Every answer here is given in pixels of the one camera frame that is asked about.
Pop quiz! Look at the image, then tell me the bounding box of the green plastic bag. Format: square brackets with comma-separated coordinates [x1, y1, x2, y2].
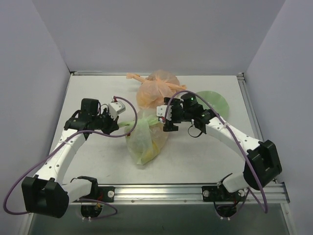
[118, 109, 169, 165]

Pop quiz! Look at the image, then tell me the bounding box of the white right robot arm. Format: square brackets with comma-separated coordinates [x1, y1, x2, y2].
[156, 91, 282, 200]

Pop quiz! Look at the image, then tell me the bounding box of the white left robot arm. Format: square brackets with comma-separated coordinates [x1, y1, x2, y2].
[22, 98, 125, 218]

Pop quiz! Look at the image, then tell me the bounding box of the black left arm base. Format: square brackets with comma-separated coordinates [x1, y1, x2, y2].
[70, 176, 118, 222]

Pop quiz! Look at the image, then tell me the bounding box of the orange tied plastic bag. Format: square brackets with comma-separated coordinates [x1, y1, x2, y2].
[126, 70, 187, 109]

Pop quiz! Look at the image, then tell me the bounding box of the green wavy plastic bowl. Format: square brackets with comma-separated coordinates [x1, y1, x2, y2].
[197, 91, 229, 120]

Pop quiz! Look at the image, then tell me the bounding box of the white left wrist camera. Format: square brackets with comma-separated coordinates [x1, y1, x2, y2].
[108, 96, 126, 120]

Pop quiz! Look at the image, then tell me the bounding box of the aluminium back rail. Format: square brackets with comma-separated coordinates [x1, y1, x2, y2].
[71, 71, 103, 76]

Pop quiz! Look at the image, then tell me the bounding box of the aluminium rail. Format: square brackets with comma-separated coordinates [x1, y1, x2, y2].
[237, 72, 264, 141]
[70, 184, 290, 205]
[71, 71, 103, 76]

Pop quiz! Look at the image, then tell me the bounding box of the aluminium right side rail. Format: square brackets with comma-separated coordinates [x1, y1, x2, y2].
[237, 72, 264, 141]

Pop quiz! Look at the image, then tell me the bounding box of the aluminium front rail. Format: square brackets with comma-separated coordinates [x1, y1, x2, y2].
[70, 184, 290, 205]

